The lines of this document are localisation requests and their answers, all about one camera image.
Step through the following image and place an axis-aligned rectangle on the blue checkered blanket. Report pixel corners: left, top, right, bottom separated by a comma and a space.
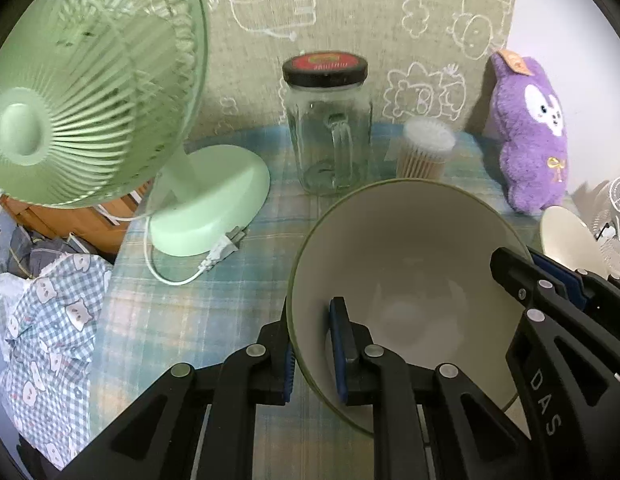
0, 254, 112, 469

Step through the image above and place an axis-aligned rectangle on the green cartoon wall mat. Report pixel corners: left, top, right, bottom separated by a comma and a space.
193, 0, 516, 139

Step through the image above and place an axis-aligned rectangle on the green desk fan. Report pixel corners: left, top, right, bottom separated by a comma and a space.
0, 0, 270, 257

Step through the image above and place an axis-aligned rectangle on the olive green bowl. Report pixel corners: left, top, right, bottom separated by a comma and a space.
287, 179, 529, 433

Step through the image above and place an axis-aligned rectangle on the white fan power cord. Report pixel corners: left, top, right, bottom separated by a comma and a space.
141, 213, 249, 288

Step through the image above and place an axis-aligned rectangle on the cotton swab container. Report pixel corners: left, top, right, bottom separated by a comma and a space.
397, 117, 456, 180

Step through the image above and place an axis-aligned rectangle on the purple plush bunny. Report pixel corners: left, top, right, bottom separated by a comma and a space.
485, 49, 568, 214

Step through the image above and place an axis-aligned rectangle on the glass jar black lid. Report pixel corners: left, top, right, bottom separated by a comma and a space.
282, 51, 373, 196

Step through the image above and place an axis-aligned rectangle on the white floor fan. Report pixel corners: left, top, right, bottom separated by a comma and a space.
591, 177, 620, 243

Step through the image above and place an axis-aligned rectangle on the wooden bed headboard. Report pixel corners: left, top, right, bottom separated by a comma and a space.
0, 181, 152, 260

